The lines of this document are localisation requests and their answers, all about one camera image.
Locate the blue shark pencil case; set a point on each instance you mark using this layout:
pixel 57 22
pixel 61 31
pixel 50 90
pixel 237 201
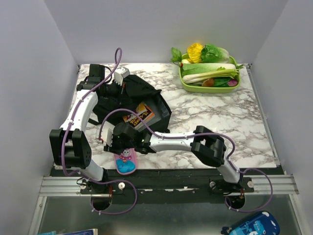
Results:
pixel 260 223

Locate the green lettuce leaf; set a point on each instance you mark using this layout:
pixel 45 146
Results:
pixel 212 54

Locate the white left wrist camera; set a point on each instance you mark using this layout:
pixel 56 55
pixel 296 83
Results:
pixel 119 75

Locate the Roald Dahl Charlie book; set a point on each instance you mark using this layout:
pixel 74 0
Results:
pixel 145 113

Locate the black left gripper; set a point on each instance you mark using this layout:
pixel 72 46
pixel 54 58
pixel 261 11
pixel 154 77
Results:
pixel 120 93

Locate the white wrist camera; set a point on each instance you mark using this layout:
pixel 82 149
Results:
pixel 105 136
pixel 119 75

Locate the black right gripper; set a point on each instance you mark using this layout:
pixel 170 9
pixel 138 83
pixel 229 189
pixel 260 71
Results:
pixel 113 149

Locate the pink cartoon pencil case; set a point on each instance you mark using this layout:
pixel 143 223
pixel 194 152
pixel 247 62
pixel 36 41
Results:
pixel 126 162

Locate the black student backpack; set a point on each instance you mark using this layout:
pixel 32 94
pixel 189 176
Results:
pixel 136 91

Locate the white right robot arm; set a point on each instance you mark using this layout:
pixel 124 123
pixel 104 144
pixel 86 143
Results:
pixel 212 149

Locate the yellow fabric flower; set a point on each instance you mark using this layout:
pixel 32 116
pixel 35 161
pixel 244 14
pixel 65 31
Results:
pixel 194 53

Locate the purple vegetable toy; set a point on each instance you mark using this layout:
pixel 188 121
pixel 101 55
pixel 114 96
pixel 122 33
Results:
pixel 232 83

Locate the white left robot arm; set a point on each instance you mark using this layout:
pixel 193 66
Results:
pixel 70 147

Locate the green plastic vegetable tray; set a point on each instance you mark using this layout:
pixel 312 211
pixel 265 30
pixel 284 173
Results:
pixel 220 85

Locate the aluminium mounting rail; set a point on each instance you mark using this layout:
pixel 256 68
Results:
pixel 255 184

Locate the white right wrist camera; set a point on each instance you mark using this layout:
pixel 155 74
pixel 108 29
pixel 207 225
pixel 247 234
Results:
pixel 105 136

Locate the green leafy sprig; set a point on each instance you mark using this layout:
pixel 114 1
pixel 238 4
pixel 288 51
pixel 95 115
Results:
pixel 176 56

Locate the white-stemmed cabbage stalk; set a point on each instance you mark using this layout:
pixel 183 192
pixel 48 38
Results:
pixel 193 78

